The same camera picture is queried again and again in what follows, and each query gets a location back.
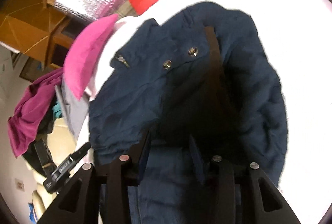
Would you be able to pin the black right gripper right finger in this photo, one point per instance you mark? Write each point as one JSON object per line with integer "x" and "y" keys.
{"x": 237, "y": 194}

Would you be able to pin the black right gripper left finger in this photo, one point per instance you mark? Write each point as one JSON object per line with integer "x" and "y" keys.
{"x": 78, "y": 201}

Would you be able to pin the navy blue jacket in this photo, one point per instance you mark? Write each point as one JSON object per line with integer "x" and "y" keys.
{"x": 203, "y": 86}

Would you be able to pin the cream mattress edge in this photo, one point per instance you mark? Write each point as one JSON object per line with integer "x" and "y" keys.
{"x": 60, "y": 143}

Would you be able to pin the purple crumpled garment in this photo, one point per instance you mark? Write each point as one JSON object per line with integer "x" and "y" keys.
{"x": 30, "y": 110}

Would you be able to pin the teal garment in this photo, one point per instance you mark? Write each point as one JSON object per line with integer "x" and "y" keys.
{"x": 57, "y": 111}

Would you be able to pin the grey folded garment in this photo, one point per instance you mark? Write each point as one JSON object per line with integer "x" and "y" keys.
{"x": 74, "y": 111}

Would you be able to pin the magenta pillow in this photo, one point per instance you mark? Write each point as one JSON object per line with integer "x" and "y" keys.
{"x": 83, "y": 54}

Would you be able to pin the white textured bed sheet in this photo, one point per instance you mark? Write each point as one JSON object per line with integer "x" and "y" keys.
{"x": 296, "y": 37}

